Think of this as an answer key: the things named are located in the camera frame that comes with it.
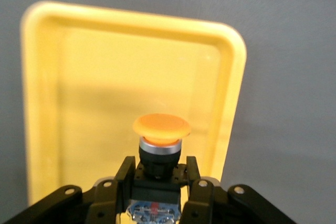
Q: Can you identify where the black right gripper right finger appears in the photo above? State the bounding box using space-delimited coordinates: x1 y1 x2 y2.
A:
181 155 224 224

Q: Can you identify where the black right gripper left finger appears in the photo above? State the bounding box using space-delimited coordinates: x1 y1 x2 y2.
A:
88 155 138 224

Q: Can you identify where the orange mushroom push button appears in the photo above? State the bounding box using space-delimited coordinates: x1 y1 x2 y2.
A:
125 113 192 224

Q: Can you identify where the yellow plastic tray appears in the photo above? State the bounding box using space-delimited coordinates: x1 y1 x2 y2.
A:
20 0 247 206

